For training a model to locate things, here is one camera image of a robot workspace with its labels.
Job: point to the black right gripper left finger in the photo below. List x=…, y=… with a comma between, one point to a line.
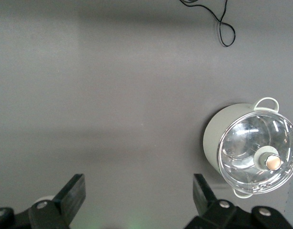
x=65, y=210

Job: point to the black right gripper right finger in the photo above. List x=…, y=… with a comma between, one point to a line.
x=208, y=210

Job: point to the sage green cooking pot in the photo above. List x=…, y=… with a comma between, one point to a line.
x=213, y=143

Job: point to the glass lid with beige knob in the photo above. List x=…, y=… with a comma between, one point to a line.
x=246, y=143

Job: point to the dark grey table cloth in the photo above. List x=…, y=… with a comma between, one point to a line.
x=113, y=95

